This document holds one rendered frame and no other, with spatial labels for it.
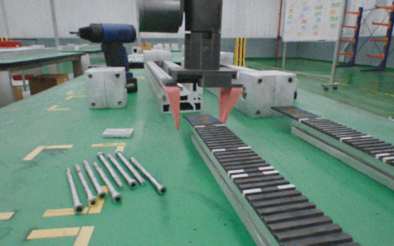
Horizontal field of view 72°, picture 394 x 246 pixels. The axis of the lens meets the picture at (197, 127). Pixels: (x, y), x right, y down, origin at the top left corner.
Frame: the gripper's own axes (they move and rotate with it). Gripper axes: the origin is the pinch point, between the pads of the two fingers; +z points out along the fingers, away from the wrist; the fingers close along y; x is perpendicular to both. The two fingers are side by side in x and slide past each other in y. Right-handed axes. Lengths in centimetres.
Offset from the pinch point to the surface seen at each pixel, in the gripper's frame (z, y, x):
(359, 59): 27, -870, -900
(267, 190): -0.4, -0.6, 23.6
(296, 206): -0.4, -1.7, 26.5
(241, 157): -0.4, -1.0, 16.2
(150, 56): -7, 3, -77
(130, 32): -16, 11, -51
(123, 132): 2.6, 12.9, -4.8
